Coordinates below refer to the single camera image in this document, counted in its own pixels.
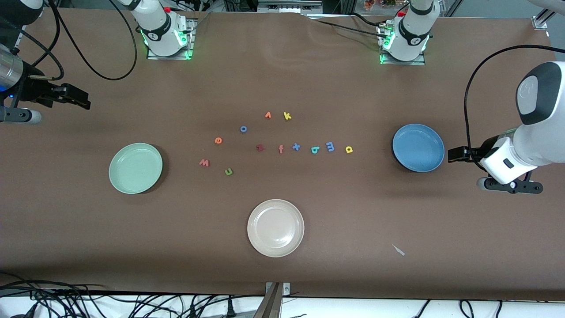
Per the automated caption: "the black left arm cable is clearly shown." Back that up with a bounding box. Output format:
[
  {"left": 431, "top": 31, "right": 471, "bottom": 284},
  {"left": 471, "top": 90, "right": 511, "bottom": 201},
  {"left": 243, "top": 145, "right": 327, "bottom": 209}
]
[{"left": 463, "top": 44, "right": 565, "bottom": 151}]

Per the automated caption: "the beige plate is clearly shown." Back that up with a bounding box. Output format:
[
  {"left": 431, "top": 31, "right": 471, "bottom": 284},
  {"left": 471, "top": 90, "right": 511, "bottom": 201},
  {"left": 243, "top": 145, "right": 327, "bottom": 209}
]
[{"left": 247, "top": 199, "right": 305, "bottom": 258}]

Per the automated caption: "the aluminium frame strut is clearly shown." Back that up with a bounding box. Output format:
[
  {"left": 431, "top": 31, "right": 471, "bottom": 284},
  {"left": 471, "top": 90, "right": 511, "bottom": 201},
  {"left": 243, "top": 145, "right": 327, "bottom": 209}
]
[{"left": 532, "top": 0, "right": 565, "bottom": 30}]

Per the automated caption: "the black base cable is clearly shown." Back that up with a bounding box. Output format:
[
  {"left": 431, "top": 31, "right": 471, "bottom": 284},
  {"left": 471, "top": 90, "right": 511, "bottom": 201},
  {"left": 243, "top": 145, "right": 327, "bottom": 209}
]
[{"left": 176, "top": 17, "right": 198, "bottom": 37}]

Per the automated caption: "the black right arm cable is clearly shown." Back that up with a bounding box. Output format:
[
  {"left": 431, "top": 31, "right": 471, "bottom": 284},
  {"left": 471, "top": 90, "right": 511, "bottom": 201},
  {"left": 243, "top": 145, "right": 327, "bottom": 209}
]
[
  {"left": 13, "top": 24, "right": 65, "bottom": 81},
  {"left": 47, "top": 0, "right": 138, "bottom": 81}
]

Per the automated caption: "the blue plate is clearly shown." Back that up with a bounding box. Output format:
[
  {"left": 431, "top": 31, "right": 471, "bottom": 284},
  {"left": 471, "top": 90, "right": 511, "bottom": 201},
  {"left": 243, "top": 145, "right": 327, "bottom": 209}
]
[{"left": 392, "top": 123, "right": 445, "bottom": 173}]

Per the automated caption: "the green plate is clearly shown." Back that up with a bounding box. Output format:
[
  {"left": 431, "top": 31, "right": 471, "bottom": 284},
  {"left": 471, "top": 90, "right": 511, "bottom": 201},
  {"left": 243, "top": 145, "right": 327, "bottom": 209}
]
[{"left": 109, "top": 142, "right": 163, "bottom": 195}]

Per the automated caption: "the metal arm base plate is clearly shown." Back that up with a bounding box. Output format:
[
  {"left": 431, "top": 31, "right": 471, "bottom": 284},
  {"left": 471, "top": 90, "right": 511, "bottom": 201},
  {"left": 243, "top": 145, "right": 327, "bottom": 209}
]
[
  {"left": 147, "top": 18, "right": 195, "bottom": 60},
  {"left": 379, "top": 24, "right": 426, "bottom": 66}
]

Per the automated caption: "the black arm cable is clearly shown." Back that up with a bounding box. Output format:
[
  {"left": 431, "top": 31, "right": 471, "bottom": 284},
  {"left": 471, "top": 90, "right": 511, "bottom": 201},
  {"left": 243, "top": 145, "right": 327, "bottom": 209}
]
[
  {"left": 47, "top": 0, "right": 138, "bottom": 81},
  {"left": 13, "top": 24, "right": 65, "bottom": 81},
  {"left": 463, "top": 44, "right": 565, "bottom": 151}
]

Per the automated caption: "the grey metal box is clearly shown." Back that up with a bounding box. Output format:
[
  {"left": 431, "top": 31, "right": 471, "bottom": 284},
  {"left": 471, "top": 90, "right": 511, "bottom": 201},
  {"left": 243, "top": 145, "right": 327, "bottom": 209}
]
[{"left": 257, "top": 0, "right": 323, "bottom": 14}]

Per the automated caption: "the aluminium profile post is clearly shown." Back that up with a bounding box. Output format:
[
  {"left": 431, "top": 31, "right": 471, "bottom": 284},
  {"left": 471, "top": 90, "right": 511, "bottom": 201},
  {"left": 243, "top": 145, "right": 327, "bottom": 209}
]
[{"left": 252, "top": 282, "right": 291, "bottom": 318}]

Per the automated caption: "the black table cable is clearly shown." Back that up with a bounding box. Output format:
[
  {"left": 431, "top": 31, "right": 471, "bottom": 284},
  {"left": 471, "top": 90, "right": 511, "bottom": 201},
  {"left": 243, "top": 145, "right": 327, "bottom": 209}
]
[{"left": 307, "top": 18, "right": 387, "bottom": 39}]

